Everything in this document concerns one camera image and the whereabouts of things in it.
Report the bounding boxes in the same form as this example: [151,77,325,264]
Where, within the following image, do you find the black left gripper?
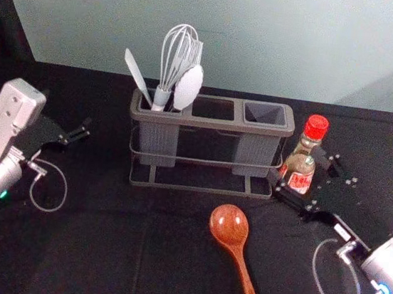
[15,108,94,170]

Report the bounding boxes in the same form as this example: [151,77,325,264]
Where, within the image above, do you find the grey silicone whisk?
[152,21,206,117]

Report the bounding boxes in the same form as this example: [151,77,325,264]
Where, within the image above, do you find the brown wooden spoon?
[199,201,281,294]

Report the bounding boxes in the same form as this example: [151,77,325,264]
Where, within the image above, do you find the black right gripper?
[258,140,385,265]

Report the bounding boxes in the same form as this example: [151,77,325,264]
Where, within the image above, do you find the right gripper thin cable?
[308,236,368,294]

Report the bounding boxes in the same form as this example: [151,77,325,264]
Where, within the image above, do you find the grey silicone spatula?
[118,47,160,109]

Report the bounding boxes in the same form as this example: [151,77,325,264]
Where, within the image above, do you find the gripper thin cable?
[26,157,72,216]
[308,236,368,294]

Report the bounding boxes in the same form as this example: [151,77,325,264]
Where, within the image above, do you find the glass bottle with red cap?
[276,110,332,198]

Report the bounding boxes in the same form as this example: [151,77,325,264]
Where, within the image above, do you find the grey ribbed plastic cup insert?
[232,101,293,182]
[128,91,185,169]

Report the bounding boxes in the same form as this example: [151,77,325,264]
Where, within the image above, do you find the grey silicone spoon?
[171,61,206,115]

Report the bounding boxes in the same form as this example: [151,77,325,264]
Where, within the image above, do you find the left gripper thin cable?
[26,157,72,216]

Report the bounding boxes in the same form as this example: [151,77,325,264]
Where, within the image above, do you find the black table cloth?
[0,56,393,294]

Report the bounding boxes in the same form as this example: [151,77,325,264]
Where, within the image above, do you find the grey utensil rack wire frame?
[121,85,298,204]

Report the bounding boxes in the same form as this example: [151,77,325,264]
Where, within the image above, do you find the grey slotted turner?
[187,38,206,72]

